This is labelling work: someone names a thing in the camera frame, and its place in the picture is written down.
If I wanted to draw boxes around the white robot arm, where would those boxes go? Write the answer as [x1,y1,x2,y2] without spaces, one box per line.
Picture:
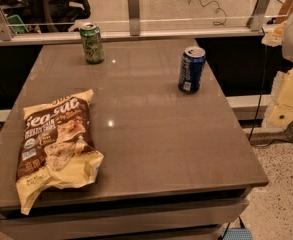
[262,12,293,129]

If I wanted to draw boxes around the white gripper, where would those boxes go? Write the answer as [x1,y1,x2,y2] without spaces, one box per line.
[262,68,293,129]

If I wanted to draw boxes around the green plastic bin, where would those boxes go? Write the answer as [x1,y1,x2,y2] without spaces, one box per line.
[7,15,29,34]

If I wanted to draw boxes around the black coiled cable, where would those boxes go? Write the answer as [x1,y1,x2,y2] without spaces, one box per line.
[159,0,228,27]

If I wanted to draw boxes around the grey table drawer unit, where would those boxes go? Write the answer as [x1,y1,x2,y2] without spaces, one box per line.
[0,187,254,240]

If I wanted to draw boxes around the person in dark clothes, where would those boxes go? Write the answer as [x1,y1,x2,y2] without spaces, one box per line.
[12,0,92,34]

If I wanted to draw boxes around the middle metal glass bracket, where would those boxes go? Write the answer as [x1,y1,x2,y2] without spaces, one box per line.
[128,0,140,36]

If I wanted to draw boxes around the blue pepsi can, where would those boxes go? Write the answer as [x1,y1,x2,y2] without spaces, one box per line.
[178,46,206,94]

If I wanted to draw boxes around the glass barrier panel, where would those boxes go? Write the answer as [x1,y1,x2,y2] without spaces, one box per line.
[5,0,293,32]

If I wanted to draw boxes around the right metal glass bracket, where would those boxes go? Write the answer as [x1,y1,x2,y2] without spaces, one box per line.
[246,0,270,31]

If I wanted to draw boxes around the black hanging power cable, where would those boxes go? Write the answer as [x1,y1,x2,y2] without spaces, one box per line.
[247,27,287,148]

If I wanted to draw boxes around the brown sea salt chip bag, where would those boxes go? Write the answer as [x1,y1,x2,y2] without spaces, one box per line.
[16,90,103,215]

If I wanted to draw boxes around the green soda can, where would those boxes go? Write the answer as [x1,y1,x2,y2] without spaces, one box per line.
[79,23,104,64]

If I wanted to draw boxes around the blue perforated box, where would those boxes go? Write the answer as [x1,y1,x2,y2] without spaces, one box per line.
[222,228,253,240]

